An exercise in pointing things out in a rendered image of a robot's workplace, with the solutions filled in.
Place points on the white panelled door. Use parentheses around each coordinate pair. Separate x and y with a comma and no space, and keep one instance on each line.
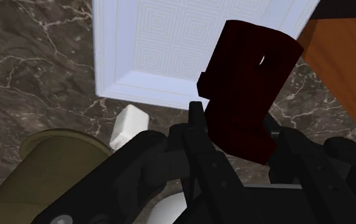
(165,43)

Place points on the white rectangular block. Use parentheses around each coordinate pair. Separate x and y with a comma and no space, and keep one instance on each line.
(129,124)

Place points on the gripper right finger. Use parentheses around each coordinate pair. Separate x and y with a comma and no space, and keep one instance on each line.
(320,180)

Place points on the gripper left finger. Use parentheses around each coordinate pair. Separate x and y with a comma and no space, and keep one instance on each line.
(152,173)

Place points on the dark red angular object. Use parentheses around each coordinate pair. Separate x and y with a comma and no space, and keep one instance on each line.
(246,93)

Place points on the olive green cylinder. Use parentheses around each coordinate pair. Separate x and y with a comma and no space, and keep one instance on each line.
(47,173)

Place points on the orange wooden cabinet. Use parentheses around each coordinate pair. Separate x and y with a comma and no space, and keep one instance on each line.
(345,68)

